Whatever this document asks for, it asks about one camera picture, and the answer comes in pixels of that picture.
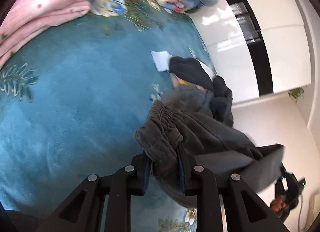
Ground pink folded blanket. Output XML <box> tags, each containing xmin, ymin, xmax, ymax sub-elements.
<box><xmin>1</xmin><ymin>0</ymin><xmax>90</xmax><ymax>67</ymax></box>

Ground person's right hand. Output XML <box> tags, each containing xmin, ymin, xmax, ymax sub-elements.
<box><xmin>270</xmin><ymin>195</ymin><xmax>287</xmax><ymax>214</ymax></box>

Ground green potted plant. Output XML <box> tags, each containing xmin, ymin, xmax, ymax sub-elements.
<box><xmin>288</xmin><ymin>87</ymin><xmax>304</xmax><ymax>103</ymax></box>

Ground white paper sheet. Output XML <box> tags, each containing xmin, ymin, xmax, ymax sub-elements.
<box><xmin>151</xmin><ymin>51</ymin><xmax>172</xmax><ymax>72</ymax></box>

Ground teal floral bedspread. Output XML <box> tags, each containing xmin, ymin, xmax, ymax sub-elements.
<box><xmin>1</xmin><ymin>0</ymin><xmax>211</xmax><ymax>231</ymax></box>

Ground dark grey sweatpants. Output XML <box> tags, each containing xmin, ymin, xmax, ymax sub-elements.
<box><xmin>135</xmin><ymin>57</ymin><xmax>284</xmax><ymax>208</ymax></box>

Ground white glossy wardrobe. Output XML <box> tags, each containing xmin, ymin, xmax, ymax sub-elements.
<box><xmin>191</xmin><ymin>0</ymin><xmax>311</xmax><ymax>103</ymax></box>

